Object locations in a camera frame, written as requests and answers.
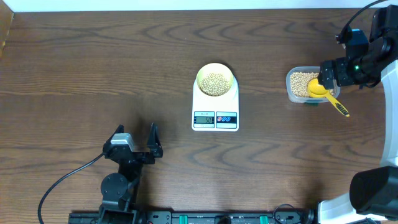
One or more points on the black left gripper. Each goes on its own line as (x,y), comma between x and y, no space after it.
(154,149)

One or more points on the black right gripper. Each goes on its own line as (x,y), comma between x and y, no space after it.
(339,65)

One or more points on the yellow measuring scoop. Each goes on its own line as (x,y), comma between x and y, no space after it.
(316,90)

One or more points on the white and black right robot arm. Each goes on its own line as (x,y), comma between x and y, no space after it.
(372,195)

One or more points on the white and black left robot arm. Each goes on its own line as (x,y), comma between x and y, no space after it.
(119,189)

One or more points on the white digital kitchen scale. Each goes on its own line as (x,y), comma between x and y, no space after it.
(216,113)

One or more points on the soybeans in bowl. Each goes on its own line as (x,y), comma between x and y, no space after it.
(214,84)

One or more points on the pale yellow plastic bowl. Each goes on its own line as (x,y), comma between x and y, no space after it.
(214,68)

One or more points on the pile of soybeans in container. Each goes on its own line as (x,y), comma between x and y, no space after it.
(299,82)

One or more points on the clear plastic container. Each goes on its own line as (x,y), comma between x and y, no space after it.
(297,99)

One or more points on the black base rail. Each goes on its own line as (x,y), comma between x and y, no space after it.
(164,217)

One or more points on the cardboard box wall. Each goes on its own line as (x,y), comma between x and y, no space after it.
(6,18)

